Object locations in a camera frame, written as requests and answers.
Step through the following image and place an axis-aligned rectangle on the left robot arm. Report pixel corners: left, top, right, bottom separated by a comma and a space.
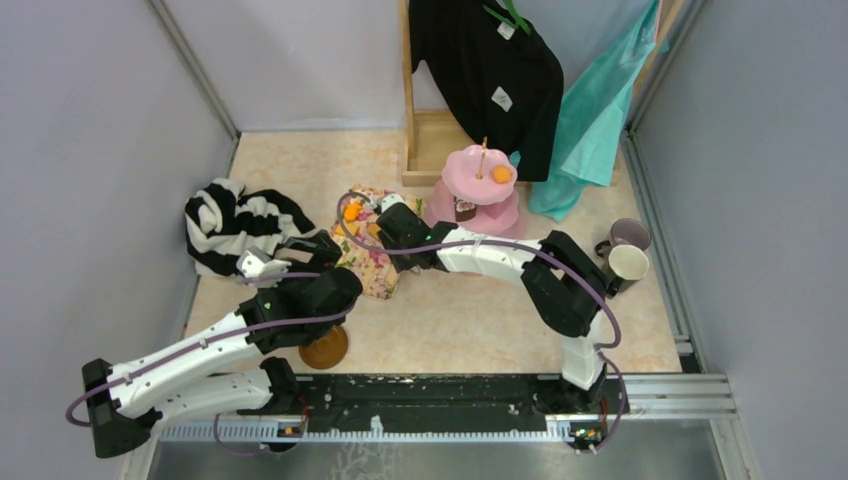
80, 230, 363, 459

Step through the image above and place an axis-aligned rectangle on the purple mug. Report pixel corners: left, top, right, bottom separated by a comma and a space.
594, 218, 653, 258

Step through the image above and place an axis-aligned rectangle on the brown wooden coaster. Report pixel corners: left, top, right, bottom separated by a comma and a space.
299, 326, 349, 370

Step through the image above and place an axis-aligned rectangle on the round ridged biscuit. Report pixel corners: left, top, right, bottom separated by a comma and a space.
366, 223, 381, 241

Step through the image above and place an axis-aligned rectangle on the floral serving tray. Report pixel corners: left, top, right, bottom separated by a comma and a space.
330, 196, 400, 300

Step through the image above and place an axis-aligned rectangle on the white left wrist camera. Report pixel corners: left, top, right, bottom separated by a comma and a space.
236, 247, 292, 287

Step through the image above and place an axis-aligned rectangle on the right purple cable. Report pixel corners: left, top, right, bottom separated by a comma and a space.
335, 191, 627, 455

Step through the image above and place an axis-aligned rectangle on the green clothes hanger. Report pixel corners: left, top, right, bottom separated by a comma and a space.
482, 0, 532, 35

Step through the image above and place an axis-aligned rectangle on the teal t-shirt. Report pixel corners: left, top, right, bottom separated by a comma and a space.
528, 1, 663, 221

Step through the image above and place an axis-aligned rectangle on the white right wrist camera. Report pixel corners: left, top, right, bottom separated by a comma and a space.
375, 193, 405, 214

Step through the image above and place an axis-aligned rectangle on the round smooth biscuit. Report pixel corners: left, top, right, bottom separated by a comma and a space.
491, 165, 512, 184

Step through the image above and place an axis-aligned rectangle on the grey mug with white interior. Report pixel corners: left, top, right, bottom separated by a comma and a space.
602, 244, 650, 298

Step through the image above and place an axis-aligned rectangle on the black and white striped cloth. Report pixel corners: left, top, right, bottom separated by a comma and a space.
184, 178, 316, 277

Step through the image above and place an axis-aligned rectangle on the black t-shirt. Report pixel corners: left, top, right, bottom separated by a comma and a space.
408, 0, 564, 182

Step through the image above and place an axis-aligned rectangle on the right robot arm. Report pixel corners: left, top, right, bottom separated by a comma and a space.
376, 200, 606, 412

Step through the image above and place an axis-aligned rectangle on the chocolate cake slice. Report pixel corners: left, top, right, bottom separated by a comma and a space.
453, 197, 478, 223

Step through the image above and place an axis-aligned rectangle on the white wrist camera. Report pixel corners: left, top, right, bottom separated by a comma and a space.
375, 193, 405, 214
236, 247, 292, 287

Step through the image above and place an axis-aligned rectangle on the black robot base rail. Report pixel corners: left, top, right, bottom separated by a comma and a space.
235, 372, 631, 452

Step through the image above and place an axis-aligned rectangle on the pink three-tier cake stand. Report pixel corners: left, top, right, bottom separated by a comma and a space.
422, 145, 526, 239

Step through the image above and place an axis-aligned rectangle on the rectangular yellow biscuit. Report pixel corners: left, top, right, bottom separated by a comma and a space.
335, 221, 360, 238

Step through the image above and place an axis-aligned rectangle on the orange fish shaped biscuit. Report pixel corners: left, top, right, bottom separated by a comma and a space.
343, 202, 363, 223

